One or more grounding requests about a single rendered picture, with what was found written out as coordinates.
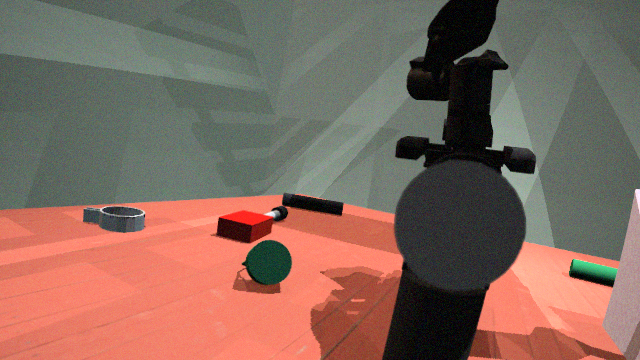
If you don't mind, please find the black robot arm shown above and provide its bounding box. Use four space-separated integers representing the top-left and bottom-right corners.
406 0 509 104

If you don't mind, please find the green round disc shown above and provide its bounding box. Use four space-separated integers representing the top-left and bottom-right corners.
241 240 293 285

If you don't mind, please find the green cylinder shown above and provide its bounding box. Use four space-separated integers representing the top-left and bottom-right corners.
569 259 618 287

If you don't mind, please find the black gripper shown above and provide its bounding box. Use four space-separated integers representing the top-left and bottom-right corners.
395 101 536 175

